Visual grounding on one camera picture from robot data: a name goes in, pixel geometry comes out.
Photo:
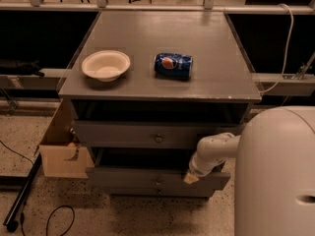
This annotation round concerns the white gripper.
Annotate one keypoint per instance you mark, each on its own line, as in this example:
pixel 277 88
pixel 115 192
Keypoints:
pixel 197 168

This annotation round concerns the grey drawer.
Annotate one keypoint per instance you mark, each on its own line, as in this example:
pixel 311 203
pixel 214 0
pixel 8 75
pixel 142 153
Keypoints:
pixel 177 192
pixel 105 134
pixel 148 168

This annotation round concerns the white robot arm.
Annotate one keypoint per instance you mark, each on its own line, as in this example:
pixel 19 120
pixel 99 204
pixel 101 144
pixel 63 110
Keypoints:
pixel 274 171

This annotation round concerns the grey bottom drawer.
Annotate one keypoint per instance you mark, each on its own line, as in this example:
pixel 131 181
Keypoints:
pixel 177 192

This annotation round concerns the grey drawer cabinet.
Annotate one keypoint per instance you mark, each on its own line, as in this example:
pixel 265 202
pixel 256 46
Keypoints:
pixel 153 110

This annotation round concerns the grey top drawer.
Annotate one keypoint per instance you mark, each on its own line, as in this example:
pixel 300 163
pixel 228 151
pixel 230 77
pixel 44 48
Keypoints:
pixel 105 134

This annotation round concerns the blue pepsi can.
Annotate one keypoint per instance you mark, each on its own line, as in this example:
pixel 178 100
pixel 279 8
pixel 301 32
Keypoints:
pixel 173 65

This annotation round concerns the cardboard box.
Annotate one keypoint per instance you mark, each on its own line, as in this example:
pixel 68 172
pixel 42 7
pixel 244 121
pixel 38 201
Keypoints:
pixel 62 155

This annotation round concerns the white paper bowl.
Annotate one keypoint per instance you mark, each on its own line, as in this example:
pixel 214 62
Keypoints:
pixel 106 65

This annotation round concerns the black floor bar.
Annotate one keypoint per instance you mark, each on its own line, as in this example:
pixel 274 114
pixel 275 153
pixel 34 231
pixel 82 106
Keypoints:
pixel 23 186

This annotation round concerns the black cloth bundle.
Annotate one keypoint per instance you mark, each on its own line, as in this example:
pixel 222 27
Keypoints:
pixel 19 68

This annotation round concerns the metal railing frame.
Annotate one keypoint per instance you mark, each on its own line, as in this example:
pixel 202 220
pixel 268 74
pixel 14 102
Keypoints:
pixel 157 7

